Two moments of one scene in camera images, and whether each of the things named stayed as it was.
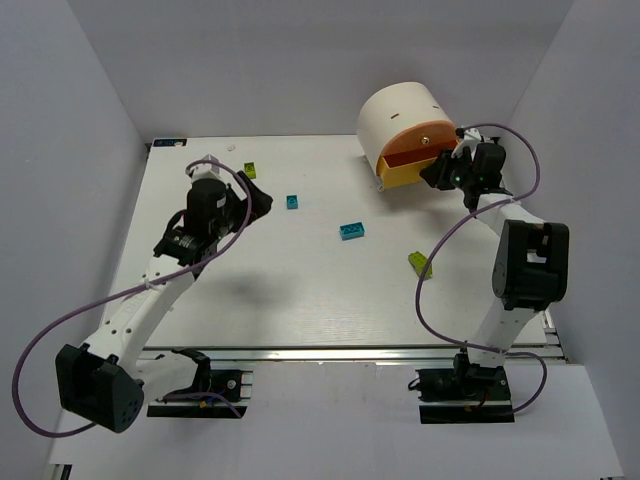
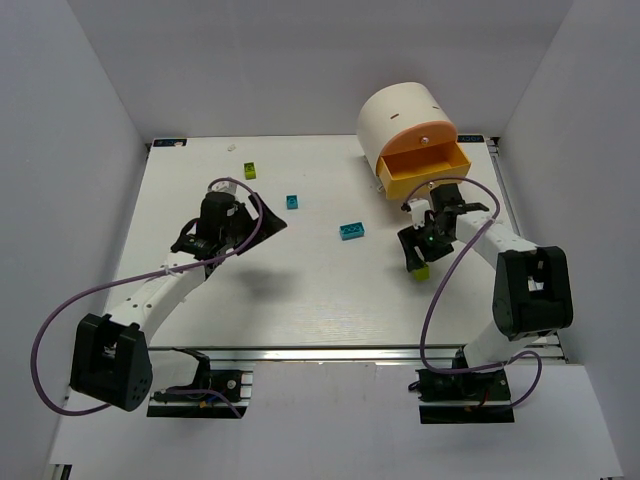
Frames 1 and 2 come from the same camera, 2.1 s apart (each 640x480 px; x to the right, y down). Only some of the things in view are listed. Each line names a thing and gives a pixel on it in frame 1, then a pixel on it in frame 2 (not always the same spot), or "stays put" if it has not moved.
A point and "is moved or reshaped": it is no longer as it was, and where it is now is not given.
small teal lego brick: x=292 y=201 stays put
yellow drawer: x=402 y=173 is moved or reshaped
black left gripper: x=245 y=201 → x=247 y=226
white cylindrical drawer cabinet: x=390 y=109 stays put
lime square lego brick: x=250 y=170 stays put
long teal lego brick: x=352 y=231 stays put
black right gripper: x=445 y=170 → x=426 y=243
